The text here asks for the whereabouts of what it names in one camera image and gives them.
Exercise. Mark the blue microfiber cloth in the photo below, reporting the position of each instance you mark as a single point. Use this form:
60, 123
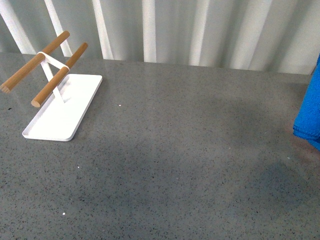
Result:
307, 123

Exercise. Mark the white rack with wooden bars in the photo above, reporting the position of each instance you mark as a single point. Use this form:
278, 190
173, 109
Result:
64, 100

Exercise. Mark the white pleated curtain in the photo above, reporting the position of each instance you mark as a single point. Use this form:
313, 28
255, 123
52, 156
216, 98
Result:
260, 35

